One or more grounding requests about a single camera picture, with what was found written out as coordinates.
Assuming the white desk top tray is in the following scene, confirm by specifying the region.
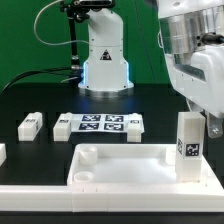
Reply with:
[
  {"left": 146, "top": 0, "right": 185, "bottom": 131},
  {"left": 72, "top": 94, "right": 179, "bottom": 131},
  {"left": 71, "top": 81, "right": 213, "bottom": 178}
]
[{"left": 67, "top": 143, "right": 218, "bottom": 186}]

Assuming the white marker tag plate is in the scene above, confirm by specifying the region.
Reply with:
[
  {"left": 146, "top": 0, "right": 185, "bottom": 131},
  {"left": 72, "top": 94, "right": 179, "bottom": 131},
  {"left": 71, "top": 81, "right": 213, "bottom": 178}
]
[{"left": 68, "top": 113, "right": 146, "bottom": 135}]

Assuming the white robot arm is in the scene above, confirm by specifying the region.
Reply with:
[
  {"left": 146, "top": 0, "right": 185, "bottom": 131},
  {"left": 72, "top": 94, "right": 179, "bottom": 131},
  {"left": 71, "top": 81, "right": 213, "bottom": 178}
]
[{"left": 79, "top": 0, "right": 224, "bottom": 138}]

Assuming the grey looped cable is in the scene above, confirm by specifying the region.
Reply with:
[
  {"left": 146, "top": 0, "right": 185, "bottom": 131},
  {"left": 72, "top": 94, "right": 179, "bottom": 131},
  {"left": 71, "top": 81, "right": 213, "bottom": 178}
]
[{"left": 33, "top": 0, "right": 90, "bottom": 47}]

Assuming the white L-shaped corner fence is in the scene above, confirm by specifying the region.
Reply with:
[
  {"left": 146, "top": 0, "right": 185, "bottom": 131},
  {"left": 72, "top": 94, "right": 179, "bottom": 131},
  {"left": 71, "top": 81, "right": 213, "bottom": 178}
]
[{"left": 0, "top": 144, "right": 224, "bottom": 213}]

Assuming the black cable bundle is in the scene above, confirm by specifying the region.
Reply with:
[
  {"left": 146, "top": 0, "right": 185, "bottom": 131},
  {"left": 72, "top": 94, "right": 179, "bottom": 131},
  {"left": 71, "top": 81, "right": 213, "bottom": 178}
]
[{"left": 0, "top": 67, "right": 83, "bottom": 94}]

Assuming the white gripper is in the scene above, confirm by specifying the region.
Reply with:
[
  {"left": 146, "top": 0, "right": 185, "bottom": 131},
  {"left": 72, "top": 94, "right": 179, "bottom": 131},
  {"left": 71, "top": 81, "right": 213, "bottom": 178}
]
[{"left": 165, "top": 46, "right": 224, "bottom": 138}]

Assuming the black camera stand pole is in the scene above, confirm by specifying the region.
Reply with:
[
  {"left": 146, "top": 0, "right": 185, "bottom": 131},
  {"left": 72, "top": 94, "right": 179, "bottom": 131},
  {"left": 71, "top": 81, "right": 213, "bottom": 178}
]
[{"left": 60, "top": 0, "right": 115, "bottom": 85}]

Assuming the white block at left edge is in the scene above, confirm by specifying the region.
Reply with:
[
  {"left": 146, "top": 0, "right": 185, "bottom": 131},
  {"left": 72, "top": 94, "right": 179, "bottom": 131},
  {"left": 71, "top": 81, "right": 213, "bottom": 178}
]
[{"left": 0, "top": 143, "right": 7, "bottom": 166}]

